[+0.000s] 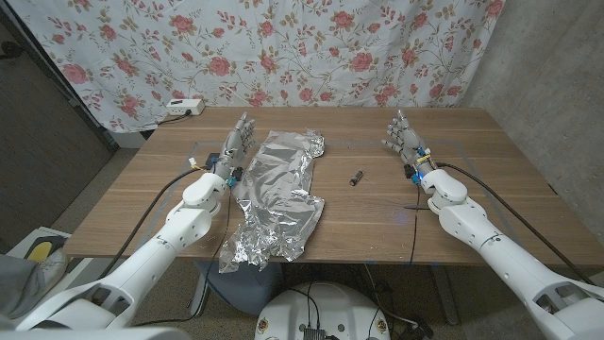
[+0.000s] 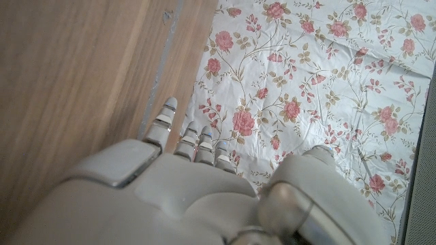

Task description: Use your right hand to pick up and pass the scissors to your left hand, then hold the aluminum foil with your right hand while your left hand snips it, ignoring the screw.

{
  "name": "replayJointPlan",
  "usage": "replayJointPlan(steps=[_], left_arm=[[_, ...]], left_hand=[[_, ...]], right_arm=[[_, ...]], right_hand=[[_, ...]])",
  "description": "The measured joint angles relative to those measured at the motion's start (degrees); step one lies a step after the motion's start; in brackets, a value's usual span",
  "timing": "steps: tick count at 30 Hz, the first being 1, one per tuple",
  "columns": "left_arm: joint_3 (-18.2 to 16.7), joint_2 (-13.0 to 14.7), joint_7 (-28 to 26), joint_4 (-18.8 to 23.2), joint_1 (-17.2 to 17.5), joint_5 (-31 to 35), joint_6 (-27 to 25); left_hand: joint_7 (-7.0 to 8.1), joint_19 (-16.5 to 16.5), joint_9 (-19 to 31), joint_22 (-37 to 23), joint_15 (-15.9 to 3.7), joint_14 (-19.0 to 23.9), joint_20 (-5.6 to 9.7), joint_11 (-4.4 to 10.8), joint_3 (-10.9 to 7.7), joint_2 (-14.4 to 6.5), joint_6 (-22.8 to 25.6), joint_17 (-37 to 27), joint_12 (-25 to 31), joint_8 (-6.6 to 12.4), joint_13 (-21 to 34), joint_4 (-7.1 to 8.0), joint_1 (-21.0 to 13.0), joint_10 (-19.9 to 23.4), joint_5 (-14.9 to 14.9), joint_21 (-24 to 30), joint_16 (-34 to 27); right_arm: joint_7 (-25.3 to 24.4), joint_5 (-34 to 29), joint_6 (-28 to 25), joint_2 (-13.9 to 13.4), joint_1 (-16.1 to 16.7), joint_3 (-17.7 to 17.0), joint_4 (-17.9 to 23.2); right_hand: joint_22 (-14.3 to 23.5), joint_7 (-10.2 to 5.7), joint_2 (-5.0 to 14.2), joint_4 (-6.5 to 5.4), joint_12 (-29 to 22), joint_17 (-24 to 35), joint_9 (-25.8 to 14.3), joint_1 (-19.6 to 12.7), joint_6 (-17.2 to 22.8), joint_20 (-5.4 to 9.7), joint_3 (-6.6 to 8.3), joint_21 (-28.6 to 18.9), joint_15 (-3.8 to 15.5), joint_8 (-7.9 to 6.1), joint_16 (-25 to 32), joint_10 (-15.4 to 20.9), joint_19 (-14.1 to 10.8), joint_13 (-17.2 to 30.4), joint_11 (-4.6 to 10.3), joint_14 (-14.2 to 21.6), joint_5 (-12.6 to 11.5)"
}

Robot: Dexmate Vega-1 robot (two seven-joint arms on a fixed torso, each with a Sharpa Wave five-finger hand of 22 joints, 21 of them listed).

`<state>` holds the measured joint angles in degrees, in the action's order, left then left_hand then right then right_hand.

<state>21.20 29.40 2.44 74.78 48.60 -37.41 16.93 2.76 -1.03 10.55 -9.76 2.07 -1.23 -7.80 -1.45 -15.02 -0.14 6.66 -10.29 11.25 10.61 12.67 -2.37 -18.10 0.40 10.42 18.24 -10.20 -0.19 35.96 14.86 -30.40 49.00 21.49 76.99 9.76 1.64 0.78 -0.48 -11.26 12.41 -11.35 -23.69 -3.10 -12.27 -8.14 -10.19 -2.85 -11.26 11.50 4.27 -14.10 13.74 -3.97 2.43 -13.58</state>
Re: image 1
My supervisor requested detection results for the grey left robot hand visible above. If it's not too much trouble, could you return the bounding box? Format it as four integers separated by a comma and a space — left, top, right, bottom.
214, 111, 257, 180

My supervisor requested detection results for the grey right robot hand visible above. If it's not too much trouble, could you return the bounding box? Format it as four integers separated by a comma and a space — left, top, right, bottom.
381, 109, 439, 179

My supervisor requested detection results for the aluminum foil sheet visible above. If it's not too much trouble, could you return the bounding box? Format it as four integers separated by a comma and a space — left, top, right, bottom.
217, 127, 327, 274

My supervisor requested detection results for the white power strip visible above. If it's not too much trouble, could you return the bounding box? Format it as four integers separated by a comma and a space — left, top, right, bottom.
165, 98, 206, 117

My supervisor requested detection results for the floral backdrop cloth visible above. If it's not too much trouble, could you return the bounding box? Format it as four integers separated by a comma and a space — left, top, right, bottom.
7, 0, 506, 134

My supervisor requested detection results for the grey stool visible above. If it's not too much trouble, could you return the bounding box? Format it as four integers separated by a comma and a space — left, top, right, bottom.
195, 260, 284, 316

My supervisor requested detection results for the grey table leg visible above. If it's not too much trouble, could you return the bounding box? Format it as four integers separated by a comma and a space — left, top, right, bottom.
429, 264, 461, 326
190, 272, 210, 318

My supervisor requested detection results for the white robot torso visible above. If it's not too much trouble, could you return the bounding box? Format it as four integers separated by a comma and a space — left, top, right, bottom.
254, 281, 392, 340

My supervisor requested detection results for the white sneaker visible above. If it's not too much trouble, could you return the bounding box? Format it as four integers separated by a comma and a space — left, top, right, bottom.
37, 247, 70, 285

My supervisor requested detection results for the grey trouser leg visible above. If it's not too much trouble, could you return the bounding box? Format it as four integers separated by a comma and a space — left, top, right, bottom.
0, 253, 53, 320

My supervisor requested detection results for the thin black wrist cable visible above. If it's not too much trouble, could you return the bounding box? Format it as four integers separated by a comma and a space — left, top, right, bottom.
134, 183, 233, 328
409, 183, 421, 264

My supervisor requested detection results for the black power strip cable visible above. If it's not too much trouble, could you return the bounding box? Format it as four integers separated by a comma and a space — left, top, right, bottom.
158, 110, 193, 127

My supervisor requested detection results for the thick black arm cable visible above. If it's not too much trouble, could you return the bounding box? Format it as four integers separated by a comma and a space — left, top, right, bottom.
436, 161, 596, 286
96, 165, 211, 281

